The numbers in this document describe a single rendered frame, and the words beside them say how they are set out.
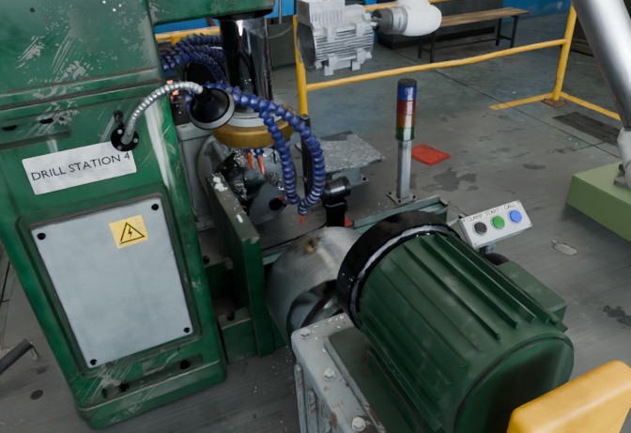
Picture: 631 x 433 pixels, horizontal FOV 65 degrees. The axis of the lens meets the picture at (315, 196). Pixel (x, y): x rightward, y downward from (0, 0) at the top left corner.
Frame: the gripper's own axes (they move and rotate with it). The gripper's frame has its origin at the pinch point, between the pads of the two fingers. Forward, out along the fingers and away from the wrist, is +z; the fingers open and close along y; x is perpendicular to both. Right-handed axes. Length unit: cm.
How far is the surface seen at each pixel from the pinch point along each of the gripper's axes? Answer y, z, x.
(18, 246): 72, 89, 21
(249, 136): 63, 48, 11
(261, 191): 33, 35, 39
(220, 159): 30, 46, 29
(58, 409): 62, 91, 69
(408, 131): 27.1, -16.5, 29.5
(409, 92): 27.3, -14.5, 16.6
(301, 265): 82, 44, 29
